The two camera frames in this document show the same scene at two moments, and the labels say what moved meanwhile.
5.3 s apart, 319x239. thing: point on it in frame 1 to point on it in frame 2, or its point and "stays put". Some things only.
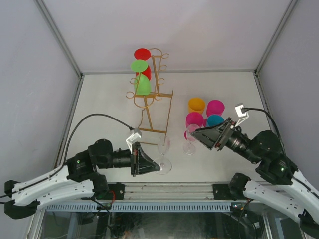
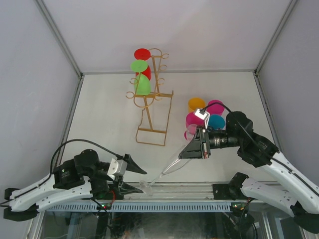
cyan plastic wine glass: [214, 120] stays put
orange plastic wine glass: [196, 104] stays put
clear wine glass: [163, 143] to [178, 164]
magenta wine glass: [214, 107] stays put
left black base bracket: [118, 189] stays put
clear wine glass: [189, 148] stays put
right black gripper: [217, 135] to [197, 149]
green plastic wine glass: [142, 83] stays put
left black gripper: [141, 162] to [124, 187]
